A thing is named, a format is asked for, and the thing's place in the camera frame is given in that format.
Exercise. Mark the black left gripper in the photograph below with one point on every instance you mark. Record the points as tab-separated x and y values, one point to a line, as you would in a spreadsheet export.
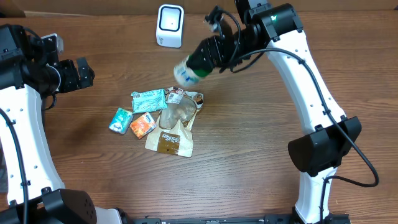
78	74

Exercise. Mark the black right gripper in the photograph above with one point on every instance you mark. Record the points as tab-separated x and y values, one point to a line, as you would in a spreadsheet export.
209	47

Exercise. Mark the green-lid jar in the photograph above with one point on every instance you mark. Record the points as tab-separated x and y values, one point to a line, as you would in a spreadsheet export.
186	76

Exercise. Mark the blue-green tissue pack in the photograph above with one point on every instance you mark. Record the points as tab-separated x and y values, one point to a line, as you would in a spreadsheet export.
121	121

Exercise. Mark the teal wet wipes pack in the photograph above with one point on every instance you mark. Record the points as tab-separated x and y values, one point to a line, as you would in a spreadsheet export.
148	101

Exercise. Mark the orange Kleenex tissue pack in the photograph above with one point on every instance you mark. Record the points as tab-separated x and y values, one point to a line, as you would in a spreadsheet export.
143	125

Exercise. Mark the brown clear snack pouch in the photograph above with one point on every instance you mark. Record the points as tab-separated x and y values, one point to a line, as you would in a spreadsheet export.
173	134

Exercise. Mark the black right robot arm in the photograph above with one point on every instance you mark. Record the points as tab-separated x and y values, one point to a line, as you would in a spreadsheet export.
328	134

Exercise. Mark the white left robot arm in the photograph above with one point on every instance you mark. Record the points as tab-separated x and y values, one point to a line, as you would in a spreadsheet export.
31	72

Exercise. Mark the white barcode scanner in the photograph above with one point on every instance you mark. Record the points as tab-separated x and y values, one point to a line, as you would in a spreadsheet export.
170	26

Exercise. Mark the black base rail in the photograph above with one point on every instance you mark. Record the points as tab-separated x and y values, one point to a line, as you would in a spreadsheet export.
267	219

